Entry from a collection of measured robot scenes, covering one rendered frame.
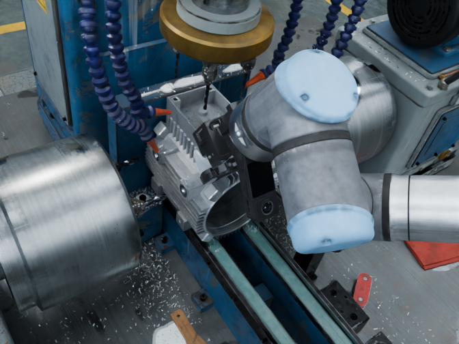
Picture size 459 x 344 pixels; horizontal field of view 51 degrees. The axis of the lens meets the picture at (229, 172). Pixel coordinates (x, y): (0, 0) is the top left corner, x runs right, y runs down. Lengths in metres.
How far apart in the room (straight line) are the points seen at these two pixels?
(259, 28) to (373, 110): 0.37
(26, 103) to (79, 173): 0.73
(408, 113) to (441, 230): 0.52
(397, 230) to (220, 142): 0.27
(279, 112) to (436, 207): 0.23
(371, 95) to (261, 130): 0.50
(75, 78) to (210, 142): 0.35
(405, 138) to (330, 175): 0.66
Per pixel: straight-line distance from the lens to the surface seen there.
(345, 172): 0.52
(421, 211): 0.63
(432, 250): 1.28
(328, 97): 0.53
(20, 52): 3.12
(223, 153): 0.71
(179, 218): 0.92
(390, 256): 1.23
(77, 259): 0.75
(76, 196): 0.74
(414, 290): 1.20
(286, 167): 0.53
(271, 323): 0.90
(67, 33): 0.92
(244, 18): 0.74
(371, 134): 1.04
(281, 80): 0.53
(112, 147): 0.97
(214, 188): 0.83
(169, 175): 0.92
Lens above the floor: 1.71
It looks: 46 degrees down
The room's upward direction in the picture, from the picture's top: 11 degrees clockwise
